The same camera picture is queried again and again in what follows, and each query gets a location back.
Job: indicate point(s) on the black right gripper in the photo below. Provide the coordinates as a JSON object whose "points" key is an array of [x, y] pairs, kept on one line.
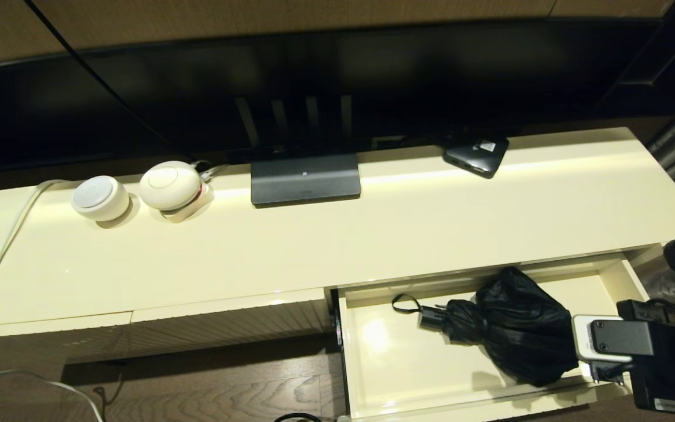
{"points": [[665, 381]]}

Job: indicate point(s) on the black umbrella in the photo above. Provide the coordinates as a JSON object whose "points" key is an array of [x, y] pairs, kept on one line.
{"points": [[519, 328]]}

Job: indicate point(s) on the grey fabric bundle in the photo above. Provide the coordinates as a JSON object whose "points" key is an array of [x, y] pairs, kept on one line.
{"points": [[662, 278]]}

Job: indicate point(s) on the small black set-top box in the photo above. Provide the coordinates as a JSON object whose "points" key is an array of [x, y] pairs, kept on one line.
{"points": [[478, 155]]}

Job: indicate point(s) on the dark grey antenna router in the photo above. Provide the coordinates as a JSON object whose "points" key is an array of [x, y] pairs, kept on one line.
{"points": [[305, 181]]}

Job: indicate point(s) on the black flat television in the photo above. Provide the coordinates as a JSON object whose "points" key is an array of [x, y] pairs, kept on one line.
{"points": [[372, 70]]}

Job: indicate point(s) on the beige device base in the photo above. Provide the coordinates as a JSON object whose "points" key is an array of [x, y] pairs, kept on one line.
{"points": [[197, 206]]}

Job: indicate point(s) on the large white round device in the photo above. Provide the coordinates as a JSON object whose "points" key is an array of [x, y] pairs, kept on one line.
{"points": [[167, 184]]}

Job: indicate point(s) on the small white round speaker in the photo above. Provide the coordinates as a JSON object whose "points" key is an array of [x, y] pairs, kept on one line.
{"points": [[100, 199]]}

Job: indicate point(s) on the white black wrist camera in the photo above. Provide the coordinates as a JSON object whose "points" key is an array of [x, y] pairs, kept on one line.
{"points": [[613, 340]]}

